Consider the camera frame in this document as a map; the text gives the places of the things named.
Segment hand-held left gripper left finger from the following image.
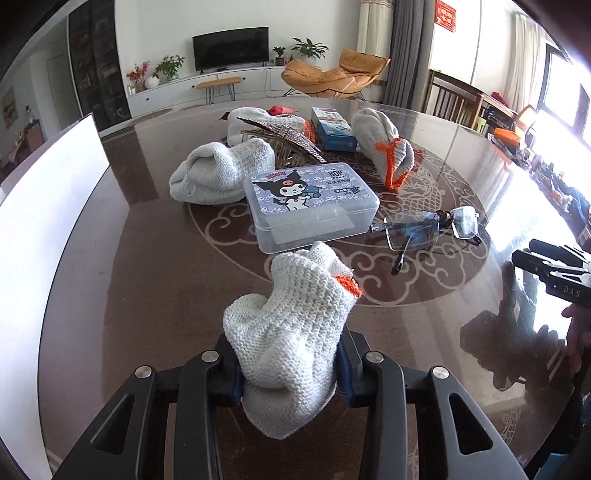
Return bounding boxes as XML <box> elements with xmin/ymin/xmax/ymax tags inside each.
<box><xmin>53</xmin><ymin>330</ymin><xmax>243</xmax><ymax>480</ymax></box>

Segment red wall poster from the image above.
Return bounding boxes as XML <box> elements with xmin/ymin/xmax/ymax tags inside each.
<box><xmin>435</xmin><ymin>0</ymin><xmax>457</xmax><ymax>32</ymax></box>

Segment black-framed eyeglasses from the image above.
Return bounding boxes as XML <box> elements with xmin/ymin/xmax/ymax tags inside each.
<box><xmin>369</xmin><ymin>206</ymin><xmax>483</xmax><ymax>277</ymax></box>

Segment striped bow hair clip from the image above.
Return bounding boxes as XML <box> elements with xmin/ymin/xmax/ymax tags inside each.
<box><xmin>237</xmin><ymin>117</ymin><xmax>326</xmax><ymax>171</ymax></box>

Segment blue and white carton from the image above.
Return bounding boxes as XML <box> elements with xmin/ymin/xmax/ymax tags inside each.
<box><xmin>311</xmin><ymin>107</ymin><xmax>358</xmax><ymax>152</ymax></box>

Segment large leafy green plant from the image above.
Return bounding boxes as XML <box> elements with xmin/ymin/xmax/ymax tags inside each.
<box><xmin>290</xmin><ymin>38</ymin><xmax>329</xmax><ymax>63</ymax></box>

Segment white knit work glove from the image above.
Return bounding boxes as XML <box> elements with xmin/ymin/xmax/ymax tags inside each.
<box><xmin>223</xmin><ymin>240</ymin><xmax>362</xmax><ymax>440</ymax></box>
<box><xmin>226</xmin><ymin>107</ymin><xmax>315</xmax><ymax>147</ymax></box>
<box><xmin>351</xmin><ymin>107</ymin><xmax>415</xmax><ymax>191</ymax></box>
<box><xmin>168</xmin><ymin>140</ymin><xmax>276</xmax><ymax>205</ymax></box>

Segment wooden bench with metal legs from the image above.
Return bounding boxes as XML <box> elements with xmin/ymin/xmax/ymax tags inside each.
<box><xmin>196</xmin><ymin>76</ymin><xmax>242</xmax><ymax>103</ymax></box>

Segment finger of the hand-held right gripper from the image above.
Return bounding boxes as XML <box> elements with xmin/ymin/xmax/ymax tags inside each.
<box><xmin>530</xmin><ymin>239</ymin><xmax>591</xmax><ymax>278</ymax></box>
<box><xmin>512</xmin><ymin>249</ymin><xmax>555</xmax><ymax>280</ymax></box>

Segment red flowers in pot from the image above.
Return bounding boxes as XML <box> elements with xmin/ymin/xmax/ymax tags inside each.
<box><xmin>127</xmin><ymin>62</ymin><xmax>151</xmax><ymax>93</ymax></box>

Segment orange lounge chair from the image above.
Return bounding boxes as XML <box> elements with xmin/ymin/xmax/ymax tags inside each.
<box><xmin>281</xmin><ymin>48</ymin><xmax>391</xmax><ymax>100</ymax></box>

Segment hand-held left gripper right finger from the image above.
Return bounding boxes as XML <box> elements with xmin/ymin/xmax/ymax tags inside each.
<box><xmin>337</xmin><ymin>329</ymin><xmax>529</xmax><ymax>480</ymax></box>

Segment grey curtain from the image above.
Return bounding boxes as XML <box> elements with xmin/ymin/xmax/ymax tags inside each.
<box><xmin>385</xmin><ymin>0</ymin><xmax>437</xmax><ymax>104</ymax></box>

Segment black flat-screen television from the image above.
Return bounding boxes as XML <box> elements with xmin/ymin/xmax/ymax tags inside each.
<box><xmin>192</xmin><ymin>27</ymin><xmax>270</xmax><ymax>72</ymax></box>

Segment dark glass display cabinet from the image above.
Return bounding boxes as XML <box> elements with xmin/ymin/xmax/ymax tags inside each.
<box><xmin>69</xmin><ymin>0</ymin><xmax>130</xmax><ymax>123</ymax></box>

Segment clear cartoon-print plastic box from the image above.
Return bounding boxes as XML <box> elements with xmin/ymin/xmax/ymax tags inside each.
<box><xmin>243</xmin><ymin>162</ymin><xmax>380</xmax><ymax>254</ymax></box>

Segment person's right hand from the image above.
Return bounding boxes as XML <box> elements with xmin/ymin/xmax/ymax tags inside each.
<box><xmin>561</xmin><ymin>305</ymin><xmax>591</xmax><ymax>374</ymax></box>

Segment framed wall picture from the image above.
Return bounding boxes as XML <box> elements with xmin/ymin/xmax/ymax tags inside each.
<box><xmin>0</xmin><ymin>88</ymin><xmax>19</xmax><ymax>127</ymax></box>

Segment wooden dining chair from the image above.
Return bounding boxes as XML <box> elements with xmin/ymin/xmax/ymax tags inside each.
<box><xmin>422</xmin><ymin>69</ymin><xmax>485</xmax><ymax>134</ymax></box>

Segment white television cabinet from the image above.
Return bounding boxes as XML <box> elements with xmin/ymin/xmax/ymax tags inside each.
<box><xmin>127</xmin><ymin>65</ymin><xmax>287</xmax><ymax>118</ymax></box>

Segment white sheer curtain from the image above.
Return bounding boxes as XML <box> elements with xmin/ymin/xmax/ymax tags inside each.
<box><xmin>358</xmin><ymin>0</ymin><xmax>395</xmax><ymax>61</ymax></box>

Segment cluttered wooden sideboard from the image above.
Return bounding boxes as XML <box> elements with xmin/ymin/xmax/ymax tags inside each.
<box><xmin>485</xmin><ymin>92</ymin><xmax>591</xmax><ymax>232</ymax></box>

